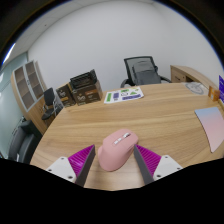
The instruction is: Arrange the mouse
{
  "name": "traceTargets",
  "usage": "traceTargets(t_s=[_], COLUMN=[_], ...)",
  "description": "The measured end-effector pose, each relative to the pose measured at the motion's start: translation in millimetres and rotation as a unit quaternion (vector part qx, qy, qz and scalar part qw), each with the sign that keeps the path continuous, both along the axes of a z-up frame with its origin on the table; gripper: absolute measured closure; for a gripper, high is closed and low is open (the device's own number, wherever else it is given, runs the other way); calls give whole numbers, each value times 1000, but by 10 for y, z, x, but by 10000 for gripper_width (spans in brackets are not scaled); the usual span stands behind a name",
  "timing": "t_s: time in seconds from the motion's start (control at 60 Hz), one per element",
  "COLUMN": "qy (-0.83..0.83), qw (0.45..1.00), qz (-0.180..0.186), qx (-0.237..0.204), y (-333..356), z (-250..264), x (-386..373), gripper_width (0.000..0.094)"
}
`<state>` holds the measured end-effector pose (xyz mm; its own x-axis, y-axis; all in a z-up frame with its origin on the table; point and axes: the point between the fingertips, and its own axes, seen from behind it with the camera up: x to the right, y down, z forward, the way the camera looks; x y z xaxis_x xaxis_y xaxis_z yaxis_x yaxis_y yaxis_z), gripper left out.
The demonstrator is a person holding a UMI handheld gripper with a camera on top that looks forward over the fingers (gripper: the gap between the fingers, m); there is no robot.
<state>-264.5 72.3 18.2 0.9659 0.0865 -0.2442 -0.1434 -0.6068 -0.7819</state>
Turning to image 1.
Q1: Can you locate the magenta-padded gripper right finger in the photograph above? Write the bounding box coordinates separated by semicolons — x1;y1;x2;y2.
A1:
133;143;184;185

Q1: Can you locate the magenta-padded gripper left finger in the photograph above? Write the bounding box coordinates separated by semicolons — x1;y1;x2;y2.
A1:
44;144;97;188

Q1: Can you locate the pink computer mouse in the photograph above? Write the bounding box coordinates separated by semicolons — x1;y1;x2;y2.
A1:
97;128;139;172

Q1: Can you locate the pink-blue gradient mouse pad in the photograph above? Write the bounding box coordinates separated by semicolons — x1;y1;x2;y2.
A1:
194;106;224;154

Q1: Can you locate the black leather sofa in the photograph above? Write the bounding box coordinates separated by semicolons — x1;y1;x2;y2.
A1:
8;119;43;164

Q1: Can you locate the black visitor chair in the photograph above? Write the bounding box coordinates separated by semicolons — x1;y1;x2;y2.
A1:
41;87;64;121

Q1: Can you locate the wide brown cardboard box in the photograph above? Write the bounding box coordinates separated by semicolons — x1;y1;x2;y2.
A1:
70;80;104;106

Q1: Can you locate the wooden glass-door shelf cabinet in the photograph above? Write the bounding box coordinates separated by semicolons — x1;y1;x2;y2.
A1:
10;59;56;134

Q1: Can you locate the white sticker sheet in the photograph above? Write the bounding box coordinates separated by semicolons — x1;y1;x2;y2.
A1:
103;86;145;104

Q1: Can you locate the orange-brown cardboard box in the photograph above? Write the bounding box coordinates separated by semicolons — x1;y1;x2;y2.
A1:
208;85;221;102

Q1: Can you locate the black open box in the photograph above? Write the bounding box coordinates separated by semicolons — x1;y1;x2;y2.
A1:
69;69;98;90

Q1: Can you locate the grey backpack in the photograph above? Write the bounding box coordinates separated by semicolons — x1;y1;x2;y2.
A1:
131;60;162;86

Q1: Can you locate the wooden side desk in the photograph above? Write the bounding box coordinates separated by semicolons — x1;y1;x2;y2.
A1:
170;64;218;91

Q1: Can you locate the black mesh office chair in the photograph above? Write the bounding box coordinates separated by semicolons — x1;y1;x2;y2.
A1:
119;55;173;88

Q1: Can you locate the ceiling light panel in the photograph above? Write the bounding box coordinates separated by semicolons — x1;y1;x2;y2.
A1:
2;42;17;66

